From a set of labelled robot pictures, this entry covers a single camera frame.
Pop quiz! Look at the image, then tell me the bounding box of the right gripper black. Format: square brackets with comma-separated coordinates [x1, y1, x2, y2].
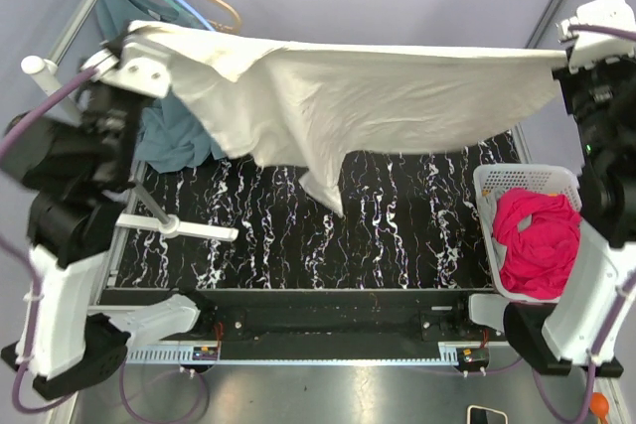
[556, 40, 636, 164]

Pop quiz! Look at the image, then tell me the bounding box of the white t shirt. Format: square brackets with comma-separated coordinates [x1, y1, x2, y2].
[129, 21, 566, 212]

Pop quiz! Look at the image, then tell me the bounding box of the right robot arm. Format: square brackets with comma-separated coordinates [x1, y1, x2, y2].
[450, 56, 635, 378]

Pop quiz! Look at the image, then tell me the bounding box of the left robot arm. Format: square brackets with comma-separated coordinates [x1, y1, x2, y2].
[1, 44, 215, 401]

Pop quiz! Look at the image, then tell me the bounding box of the teal t shirt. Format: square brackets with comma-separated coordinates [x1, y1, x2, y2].
[94, 0, 226, 173]

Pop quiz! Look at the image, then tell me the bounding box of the white laundry basket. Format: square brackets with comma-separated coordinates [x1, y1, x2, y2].
[473, 163, 581, 304]

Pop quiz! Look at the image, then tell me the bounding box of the metal clothes rack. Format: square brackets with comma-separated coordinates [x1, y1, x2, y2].
[21, 0, 239, 242]

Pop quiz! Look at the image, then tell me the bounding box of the pink t shirt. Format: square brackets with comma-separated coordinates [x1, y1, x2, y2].
[492, 188, 581, 301]

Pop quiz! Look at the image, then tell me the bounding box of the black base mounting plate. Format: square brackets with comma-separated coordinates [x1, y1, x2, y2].
[148, 288, 503, 361]

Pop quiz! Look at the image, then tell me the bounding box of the orange maraca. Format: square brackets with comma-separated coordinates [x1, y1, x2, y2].
[589, 392, 610, 424]

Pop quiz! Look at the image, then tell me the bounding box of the smartphone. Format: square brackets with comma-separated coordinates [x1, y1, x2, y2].
[466, 405, 509, 424]

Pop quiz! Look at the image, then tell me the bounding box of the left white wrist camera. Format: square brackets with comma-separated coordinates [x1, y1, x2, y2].
[80, 35, 171, 98]

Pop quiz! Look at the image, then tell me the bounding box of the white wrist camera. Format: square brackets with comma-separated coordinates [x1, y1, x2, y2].
[556, 0, 635, 73]
[80, 35, 171, 98]

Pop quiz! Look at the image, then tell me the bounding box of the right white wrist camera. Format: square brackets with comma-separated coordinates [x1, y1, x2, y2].
[556, 0, 635, 73]

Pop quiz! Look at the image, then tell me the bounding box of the white cable duct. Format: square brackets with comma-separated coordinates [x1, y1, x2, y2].
[126, 342, 220, 365]

